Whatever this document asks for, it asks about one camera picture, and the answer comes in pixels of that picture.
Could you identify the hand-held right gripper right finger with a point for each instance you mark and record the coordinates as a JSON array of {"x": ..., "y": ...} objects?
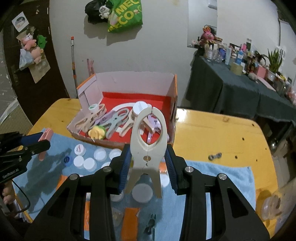
[{"x": 171, "y": 168}]

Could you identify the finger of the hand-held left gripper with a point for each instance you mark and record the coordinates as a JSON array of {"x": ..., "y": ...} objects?
[
  {"x": 33, "y": 137},
  {"x": 39, "y": 146}
]

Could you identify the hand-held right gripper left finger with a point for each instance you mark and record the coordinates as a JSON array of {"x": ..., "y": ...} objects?
[{"x": 123, "y": 168}]

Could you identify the pink clothes peg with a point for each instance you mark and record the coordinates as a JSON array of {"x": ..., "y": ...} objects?
[{"x": 47, "y": 134}]

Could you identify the large cream clothes clip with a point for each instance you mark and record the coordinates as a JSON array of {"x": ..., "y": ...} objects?
[{"x": 138, "y": 166}]

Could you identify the green yellow bird toy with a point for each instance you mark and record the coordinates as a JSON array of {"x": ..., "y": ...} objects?
[{"x": 97, "y": 133}]

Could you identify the orange cardboard box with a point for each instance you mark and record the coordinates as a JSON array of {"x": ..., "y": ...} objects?
[{"x": 129, "y": 83}]

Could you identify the person's left hand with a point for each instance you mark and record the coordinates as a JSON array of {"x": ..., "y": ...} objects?
[{"x": 8, "y": 197}]

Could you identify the blue bottle cap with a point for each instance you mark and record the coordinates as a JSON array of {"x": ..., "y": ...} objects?
[{"x": 68, "y": 160}]

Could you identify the cluster of white bottle caps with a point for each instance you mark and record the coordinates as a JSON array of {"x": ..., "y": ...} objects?
[{"x": 90, "y": 164}]

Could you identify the dark wooden door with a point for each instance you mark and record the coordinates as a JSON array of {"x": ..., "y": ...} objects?
[{"x": 46, "y": 104}]

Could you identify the small grey metal part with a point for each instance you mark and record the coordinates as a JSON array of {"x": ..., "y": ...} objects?
[{"x": 215, "y": 156}]

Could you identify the pile of pastel clothes clips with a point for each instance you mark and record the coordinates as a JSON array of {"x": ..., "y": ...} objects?
[{"x": 113, "y": 120}]

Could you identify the clear plastic case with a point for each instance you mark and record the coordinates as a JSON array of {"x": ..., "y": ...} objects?
[{"x": 118, "y": 216}]

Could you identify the blue towel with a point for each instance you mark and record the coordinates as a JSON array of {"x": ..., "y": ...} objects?
[{"x": 219, "y": 180}]

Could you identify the dark green clip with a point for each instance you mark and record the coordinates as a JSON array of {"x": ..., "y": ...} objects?
[{"x": 150, "y": 226}]

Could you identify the white flat jar lid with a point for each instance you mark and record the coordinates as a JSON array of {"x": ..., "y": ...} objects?
[{"x": 140, "y": 107}]

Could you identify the pink plush toys on door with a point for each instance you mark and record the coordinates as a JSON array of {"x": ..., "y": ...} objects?
[{"x": 41, "y": 71}]

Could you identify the green label bottle cap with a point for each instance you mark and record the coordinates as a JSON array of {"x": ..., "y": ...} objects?
[{"x": 94, "y": 108}]

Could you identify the pale plastic bag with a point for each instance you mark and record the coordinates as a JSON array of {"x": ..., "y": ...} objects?
[{"x": 25, "y": 59}]

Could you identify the green plush toy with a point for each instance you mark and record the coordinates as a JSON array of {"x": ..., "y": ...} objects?
[{"x": 42, "y": 41}]

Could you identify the white picture sticker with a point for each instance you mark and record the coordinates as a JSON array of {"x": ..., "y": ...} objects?
[{"x": 20, "y": 21}]

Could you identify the row of cosmetic bottles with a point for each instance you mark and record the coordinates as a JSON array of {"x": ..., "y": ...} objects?
[{"x": 231, "y": 54}]

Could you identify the pink rabbit plush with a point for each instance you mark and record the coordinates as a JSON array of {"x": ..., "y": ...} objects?
[{"x": 207, "y": 34}]

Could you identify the black bag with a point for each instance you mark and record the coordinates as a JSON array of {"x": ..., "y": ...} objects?
[{"x": 92, "y": 11}]

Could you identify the panda plush toy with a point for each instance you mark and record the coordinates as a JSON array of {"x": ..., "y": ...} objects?
[{"x": 104, "y": 11}]

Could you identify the potted aloe plant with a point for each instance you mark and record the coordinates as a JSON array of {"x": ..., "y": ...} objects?
[{"x": 274, "y": 60}]

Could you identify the green shopping bag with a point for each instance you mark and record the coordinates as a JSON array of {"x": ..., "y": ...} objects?
[{"x": 127, "y": 16}]

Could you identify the white refrigerator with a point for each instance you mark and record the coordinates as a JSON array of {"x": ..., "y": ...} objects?
[{"x": 288, "y": 39}]

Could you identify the wall mirror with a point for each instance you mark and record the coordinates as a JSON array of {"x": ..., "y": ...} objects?
[{"x": 201, "y": 23}]

